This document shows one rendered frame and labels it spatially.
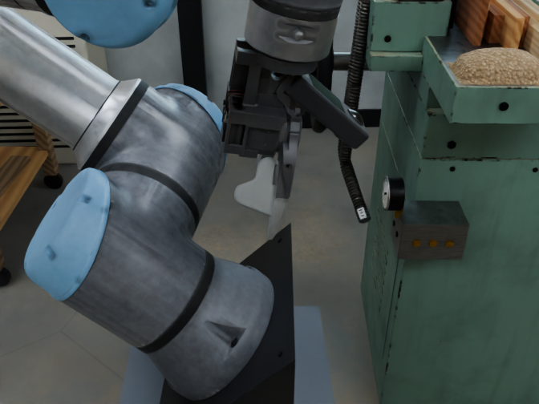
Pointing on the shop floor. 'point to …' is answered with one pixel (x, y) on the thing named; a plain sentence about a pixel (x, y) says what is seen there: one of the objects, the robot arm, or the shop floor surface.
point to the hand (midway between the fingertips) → (269, 202)
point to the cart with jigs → (24, 177)
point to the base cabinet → (454, 279)
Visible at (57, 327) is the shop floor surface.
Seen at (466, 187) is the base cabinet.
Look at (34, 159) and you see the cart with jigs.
